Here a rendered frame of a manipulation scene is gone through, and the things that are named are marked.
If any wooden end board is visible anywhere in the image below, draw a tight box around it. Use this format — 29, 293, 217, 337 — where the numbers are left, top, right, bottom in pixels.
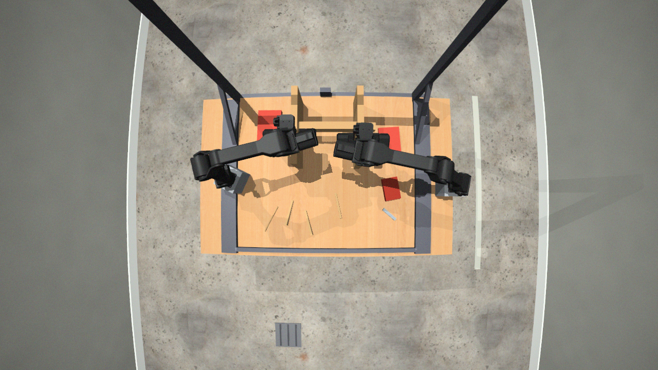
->
353, 85, 364, 169
290, 86, 303, 169

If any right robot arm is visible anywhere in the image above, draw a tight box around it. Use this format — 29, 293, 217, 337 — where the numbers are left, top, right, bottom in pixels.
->
190, 114, 318, 189

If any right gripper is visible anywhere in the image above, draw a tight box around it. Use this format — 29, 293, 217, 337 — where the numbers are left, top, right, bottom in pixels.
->
262, 128, 310, 136

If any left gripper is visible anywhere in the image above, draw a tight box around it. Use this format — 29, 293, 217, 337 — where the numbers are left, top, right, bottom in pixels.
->
337, 133, 390, 147

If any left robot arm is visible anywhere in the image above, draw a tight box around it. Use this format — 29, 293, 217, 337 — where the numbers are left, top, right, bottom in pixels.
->
333, 122, 471, 196

